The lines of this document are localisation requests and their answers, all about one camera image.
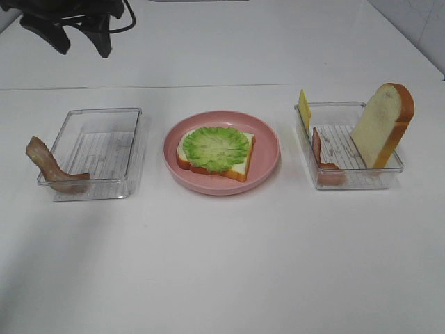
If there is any white bread slice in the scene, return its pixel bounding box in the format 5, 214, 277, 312
176, 129, 257, 182
351, 83, 414, 169

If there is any clear plastic tray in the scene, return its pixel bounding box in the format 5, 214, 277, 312
37, 108, 145, 202
294, 102, 404, 190

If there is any yellow cheese slice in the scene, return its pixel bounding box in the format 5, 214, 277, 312
298, 89, 312, 134

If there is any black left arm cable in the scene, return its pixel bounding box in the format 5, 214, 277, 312
104, 0, 137, 35

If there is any pink round plate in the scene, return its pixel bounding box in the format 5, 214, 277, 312
163, 111, 280, 196

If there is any clear right plastic tray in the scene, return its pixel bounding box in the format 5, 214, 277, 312
294, 102, 404, 190

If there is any clear left plastic tray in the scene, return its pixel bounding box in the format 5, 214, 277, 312
37, 108, 145, 202

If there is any brown bacon strip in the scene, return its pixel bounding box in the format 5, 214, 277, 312
26, 136, 90, 194

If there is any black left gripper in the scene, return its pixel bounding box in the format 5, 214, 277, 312
1, 1, 125, 58

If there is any green lettuce leaf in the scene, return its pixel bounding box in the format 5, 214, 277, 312
181, 126, 255, 173

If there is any red bacon strip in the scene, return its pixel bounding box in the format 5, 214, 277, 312
312, 127, 346, 186

